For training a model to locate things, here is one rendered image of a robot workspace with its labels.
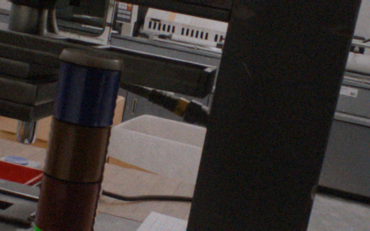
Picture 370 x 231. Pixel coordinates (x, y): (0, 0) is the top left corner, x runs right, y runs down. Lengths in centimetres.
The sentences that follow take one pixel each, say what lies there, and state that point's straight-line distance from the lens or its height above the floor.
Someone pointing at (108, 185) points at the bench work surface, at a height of 90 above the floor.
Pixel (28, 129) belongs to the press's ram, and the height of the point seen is 109.
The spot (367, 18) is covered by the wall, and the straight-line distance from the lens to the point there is 704.
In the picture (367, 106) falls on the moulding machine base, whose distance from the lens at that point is 508.
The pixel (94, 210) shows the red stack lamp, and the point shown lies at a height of 110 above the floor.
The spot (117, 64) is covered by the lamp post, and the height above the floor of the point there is 119.
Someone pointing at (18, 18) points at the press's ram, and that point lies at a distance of 64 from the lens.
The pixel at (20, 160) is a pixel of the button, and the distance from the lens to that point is 107.
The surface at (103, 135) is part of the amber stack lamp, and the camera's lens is 37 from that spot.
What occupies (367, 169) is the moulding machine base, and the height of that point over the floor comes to 31.
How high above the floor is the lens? 123
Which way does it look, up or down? 9 degrees down
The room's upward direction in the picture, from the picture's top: 11 degrees clockwise
